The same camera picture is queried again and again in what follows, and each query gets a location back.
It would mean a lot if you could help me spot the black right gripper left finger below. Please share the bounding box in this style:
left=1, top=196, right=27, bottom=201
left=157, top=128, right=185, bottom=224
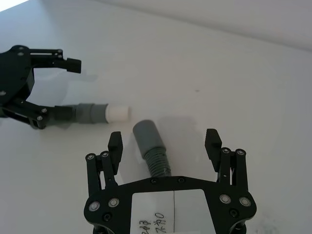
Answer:
left=85, top=131, right=124, bottom=195

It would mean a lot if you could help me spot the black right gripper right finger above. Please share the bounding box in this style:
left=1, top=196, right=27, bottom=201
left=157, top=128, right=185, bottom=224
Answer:
left=204, top=128, right=250, bottom=194

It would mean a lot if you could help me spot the white plastic tube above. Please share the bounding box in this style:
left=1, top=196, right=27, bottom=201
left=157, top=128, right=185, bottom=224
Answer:
left=106, top=105, right=132, bottom=123

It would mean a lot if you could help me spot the grey ribbed hose piece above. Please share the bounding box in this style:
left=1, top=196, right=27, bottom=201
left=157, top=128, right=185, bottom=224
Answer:
left=132, top=119, right=173, bottom=177

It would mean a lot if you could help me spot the grey pipe coupling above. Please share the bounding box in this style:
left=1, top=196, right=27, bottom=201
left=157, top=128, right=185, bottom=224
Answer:
left=72, top=102, right=109, bottom=125

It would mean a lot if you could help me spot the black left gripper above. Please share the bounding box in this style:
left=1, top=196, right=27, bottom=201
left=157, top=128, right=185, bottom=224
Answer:
left=0, top=44, right=82, bottom=130

